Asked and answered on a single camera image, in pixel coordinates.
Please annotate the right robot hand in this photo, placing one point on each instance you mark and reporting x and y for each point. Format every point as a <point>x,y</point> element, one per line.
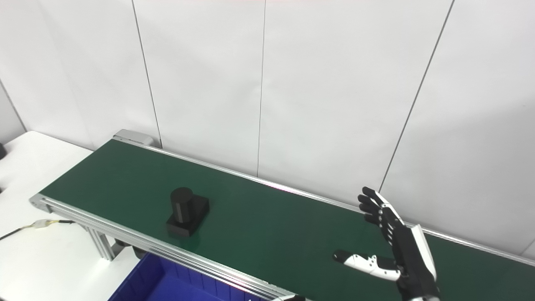
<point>411,259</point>

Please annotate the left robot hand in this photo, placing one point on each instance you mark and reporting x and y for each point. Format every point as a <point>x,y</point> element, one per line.
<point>290,298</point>

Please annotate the black cylinder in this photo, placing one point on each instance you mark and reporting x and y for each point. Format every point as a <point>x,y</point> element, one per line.
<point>184,209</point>

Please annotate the green conveyor belt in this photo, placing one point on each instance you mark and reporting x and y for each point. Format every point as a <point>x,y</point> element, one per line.
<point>267,234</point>
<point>125,239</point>

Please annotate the blue bin holding white part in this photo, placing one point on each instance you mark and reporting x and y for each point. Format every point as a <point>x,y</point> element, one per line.
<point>175,288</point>

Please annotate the aluminium conveyor support leg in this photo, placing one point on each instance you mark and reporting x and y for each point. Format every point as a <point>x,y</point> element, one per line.
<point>102,246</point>

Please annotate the grey conveyor motor cover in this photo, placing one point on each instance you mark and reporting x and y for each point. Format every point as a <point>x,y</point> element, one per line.
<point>133,136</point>

